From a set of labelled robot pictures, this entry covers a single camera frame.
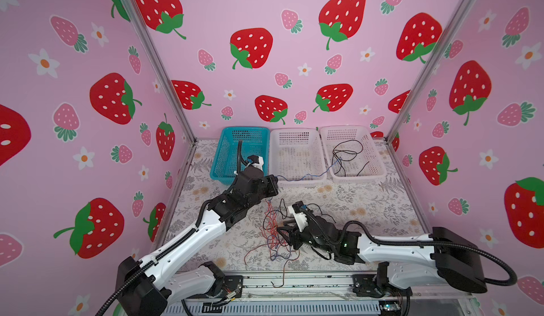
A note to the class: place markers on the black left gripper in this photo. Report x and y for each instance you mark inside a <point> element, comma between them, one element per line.
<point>270,182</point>

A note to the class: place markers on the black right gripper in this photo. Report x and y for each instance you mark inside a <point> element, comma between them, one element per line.
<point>291,236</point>

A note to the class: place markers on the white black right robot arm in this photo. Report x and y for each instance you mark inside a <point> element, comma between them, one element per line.
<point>439,257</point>

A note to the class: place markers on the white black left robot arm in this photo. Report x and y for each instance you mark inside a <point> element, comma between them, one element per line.
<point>150,285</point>

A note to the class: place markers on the white middle plastic basket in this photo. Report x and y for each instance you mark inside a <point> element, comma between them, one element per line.
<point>296,157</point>

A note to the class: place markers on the white plastic basket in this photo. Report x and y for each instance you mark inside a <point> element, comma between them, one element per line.
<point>296,157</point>
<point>351,155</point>

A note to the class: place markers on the teal plastic basket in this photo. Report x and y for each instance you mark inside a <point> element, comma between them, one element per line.
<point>255,141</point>

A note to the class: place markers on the white right plastic basket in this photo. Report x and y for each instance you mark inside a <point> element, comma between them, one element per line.
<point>351,155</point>

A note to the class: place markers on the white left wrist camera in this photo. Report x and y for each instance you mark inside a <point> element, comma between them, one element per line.
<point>256,162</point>

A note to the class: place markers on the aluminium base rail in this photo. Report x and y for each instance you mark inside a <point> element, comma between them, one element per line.
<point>322,293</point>

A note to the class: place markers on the aluminium left corner post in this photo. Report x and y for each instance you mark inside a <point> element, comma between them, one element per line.
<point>158,67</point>

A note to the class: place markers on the aluminium corner post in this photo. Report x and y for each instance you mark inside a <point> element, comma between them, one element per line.
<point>455,23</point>
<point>158,67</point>

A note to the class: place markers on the aluminium right corner post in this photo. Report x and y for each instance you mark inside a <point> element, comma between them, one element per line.
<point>455,23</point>

